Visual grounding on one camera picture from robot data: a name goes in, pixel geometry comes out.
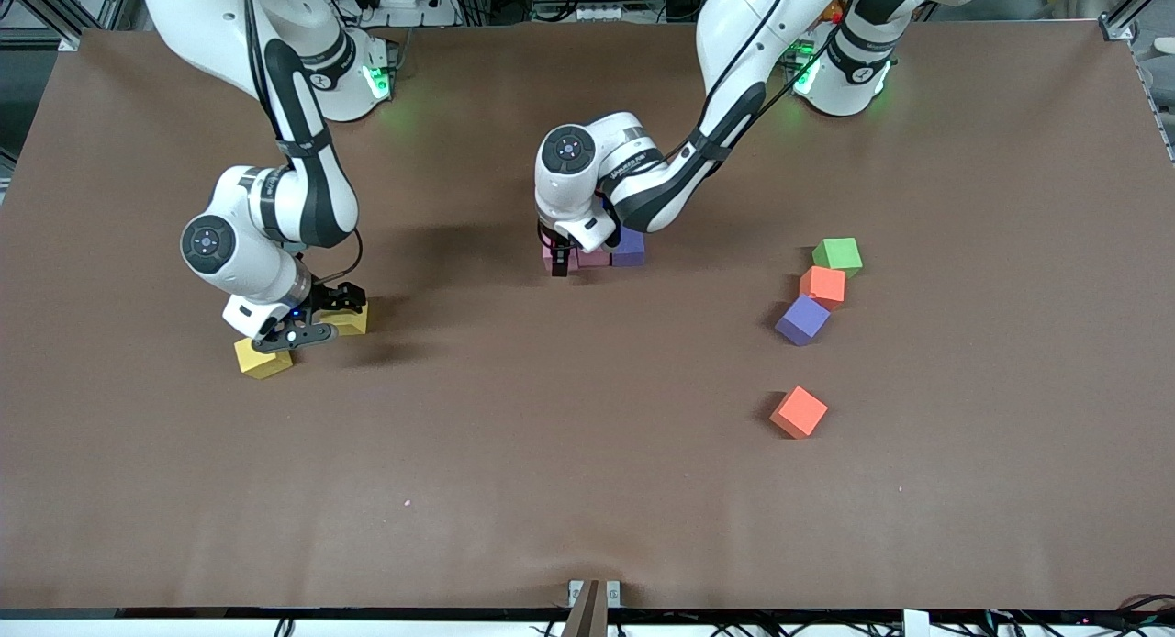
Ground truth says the yellow foam cube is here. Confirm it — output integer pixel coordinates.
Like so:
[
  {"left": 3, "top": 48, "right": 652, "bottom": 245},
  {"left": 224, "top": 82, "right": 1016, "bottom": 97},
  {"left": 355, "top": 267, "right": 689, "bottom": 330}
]
[
  {"left": 321, "top": 302, "right": 370, "bottom": 337},
  {"left": 233, "top": 337, "right": 295, "bottom": 381}
]

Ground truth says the orange foam cube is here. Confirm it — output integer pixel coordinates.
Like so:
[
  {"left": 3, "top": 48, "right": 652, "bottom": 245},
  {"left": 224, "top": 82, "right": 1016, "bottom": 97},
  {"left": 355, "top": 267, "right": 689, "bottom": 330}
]
[
  {"left": 769, "top": 386, "right": 829, "bottom": 440},
  {"left": 799, "top": 265, "right": 847, "bottom": 309}
]

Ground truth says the green foam cube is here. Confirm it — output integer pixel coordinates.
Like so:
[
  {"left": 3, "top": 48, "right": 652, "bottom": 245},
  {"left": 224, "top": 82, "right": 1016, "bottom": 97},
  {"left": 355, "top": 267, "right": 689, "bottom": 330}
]
[{"left": 811, "top": 237, "right": 864, "bottom": 278}]

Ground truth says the brown strip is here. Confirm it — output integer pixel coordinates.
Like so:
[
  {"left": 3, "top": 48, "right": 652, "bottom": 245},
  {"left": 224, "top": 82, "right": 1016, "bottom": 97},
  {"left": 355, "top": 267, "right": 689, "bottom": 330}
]
[{"left": 560, "top": 579, "right": 612, "bottom": 637}]

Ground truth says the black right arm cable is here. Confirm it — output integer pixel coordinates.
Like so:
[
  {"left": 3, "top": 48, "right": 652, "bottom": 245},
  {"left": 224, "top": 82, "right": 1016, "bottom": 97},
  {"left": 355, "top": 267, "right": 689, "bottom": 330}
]
[{"left": 310, "top": 229, "right": 364, "bottom": 286}]

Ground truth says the metal table edge bracket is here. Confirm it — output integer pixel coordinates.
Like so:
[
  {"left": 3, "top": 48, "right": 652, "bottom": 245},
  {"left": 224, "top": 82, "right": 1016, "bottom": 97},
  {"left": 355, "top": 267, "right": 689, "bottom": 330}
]
[{"left": 567, "top": 579, "right": 622, "bottom": 610}]

